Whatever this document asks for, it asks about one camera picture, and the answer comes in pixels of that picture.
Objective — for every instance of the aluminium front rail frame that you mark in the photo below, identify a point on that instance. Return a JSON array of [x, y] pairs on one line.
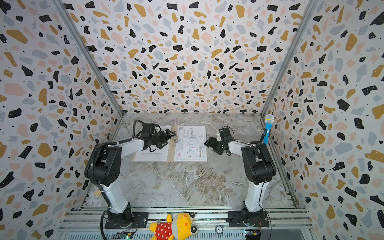
[[206, 223]]

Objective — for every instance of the white text sheet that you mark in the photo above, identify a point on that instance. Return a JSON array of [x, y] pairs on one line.
[[153, 155]]

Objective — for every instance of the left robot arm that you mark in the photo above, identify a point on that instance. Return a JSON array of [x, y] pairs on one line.
[[104, 167]]

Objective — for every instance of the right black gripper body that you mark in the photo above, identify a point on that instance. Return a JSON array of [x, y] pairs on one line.
[[214, 144]]

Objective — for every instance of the white diagram sheet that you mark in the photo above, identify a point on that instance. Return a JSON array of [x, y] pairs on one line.
[[190, 147]]

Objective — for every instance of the small wooden block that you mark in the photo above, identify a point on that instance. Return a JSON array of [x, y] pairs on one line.
[[98, 193]]

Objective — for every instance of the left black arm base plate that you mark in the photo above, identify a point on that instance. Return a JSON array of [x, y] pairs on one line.
[[134, 220]]

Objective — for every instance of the right aluminium corner post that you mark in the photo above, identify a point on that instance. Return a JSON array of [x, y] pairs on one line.
[[312, 4]]

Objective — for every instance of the yellow plush toy red dress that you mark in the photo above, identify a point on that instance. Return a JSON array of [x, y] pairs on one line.
[[180, 227]]

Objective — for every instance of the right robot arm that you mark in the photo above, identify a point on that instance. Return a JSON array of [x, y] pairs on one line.
[[259, 169]]

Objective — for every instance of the left green circuit board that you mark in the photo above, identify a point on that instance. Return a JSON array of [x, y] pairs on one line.
[[125, 235]]

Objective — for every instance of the aluminium corner post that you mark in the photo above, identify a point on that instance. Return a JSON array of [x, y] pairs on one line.
[[65, 16], [312, 4]]

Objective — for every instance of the blue toy microphone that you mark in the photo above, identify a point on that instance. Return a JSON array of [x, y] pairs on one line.
[[269, 120]]

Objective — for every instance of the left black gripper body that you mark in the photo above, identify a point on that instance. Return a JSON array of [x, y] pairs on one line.
[[158, 139]]

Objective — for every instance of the right circuit board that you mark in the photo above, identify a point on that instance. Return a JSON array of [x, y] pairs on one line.
[[253, 235]]

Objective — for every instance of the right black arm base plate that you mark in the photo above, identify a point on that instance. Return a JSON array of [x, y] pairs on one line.
[[244, 219]]

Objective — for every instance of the left aluminium corner post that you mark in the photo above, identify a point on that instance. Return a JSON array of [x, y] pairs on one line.
[[65, 16]]

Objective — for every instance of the beige manila folder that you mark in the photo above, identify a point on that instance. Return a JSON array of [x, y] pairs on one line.
[[171, 153]]

